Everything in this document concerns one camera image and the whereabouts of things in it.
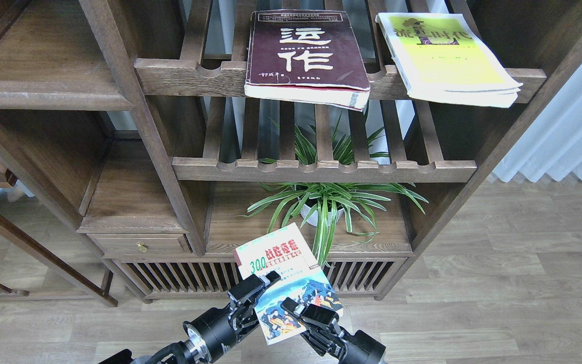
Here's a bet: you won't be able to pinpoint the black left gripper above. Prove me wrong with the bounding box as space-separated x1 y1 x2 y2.
183 271 281 362

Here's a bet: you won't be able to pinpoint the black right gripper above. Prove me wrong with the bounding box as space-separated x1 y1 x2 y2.
281 297 386 363

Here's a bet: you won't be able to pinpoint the colourful 300 paperback book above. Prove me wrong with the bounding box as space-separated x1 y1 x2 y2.
234 223 344 345

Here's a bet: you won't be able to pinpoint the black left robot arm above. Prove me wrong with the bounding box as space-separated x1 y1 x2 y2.
103 271 281 363

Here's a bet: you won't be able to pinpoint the right slatted cabinet door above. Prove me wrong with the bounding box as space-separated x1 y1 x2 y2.
322 257 407 296

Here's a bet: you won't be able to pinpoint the slatted cabinet door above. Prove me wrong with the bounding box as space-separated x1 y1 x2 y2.
322 257 407 296
115 258 243 299

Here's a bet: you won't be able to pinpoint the left slatted cabinet door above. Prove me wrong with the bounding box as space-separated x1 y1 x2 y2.
115 258 243 299

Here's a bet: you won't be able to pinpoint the white plant pot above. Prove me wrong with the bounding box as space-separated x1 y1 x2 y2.
299 201 346 228

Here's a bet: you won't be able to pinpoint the green spider plant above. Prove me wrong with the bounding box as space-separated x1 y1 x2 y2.
241 109 429 268

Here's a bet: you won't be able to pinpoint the brass drawer knob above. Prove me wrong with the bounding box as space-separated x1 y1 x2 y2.
136 242 149 254

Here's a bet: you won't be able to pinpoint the small wooden drawer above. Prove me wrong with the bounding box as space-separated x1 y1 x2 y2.
88 234 191 256

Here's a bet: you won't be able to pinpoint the dark wooden bookshelf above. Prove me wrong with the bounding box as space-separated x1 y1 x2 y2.
0 1 582 302

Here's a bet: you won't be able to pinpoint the maroon book white characters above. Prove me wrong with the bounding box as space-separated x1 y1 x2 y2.
244 9 370 111

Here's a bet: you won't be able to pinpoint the yellow cover book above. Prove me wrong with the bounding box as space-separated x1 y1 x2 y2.
376 13 521 108

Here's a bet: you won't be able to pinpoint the white pleated curtain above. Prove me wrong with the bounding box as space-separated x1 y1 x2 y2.
490 64 582 182

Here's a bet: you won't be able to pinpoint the wooden side furniture frame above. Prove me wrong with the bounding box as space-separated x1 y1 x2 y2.
0 162 118 308

